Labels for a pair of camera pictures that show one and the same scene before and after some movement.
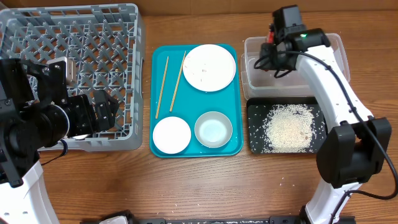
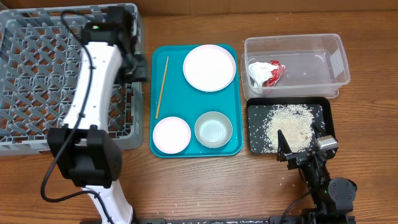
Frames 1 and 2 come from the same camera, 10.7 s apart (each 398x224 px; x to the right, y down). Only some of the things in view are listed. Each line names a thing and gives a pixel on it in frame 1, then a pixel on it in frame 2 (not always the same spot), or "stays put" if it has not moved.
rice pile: [289, 128] stays put
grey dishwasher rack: [103, 46] stays put
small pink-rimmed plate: [171, 135] stays put
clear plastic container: [257, 83] stays put
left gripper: [81, 105] -> [142, 76]
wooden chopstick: [161, 87] stays put
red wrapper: [271, 37] -> [276, 73]
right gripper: [268, 58] -> [301, 157]
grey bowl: [213, 129] stays put
